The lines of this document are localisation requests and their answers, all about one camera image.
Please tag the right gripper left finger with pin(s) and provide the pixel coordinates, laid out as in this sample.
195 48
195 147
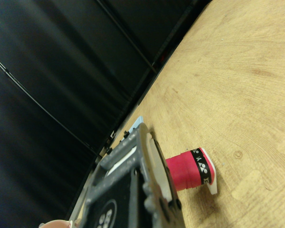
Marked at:
123 154

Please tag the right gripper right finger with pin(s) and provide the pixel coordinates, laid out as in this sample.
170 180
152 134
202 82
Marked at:
161 185

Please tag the black curtain stand pole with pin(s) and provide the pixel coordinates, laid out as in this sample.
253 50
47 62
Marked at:
127 36
61 124

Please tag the white bin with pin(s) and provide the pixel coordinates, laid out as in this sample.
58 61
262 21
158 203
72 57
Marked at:
54 224

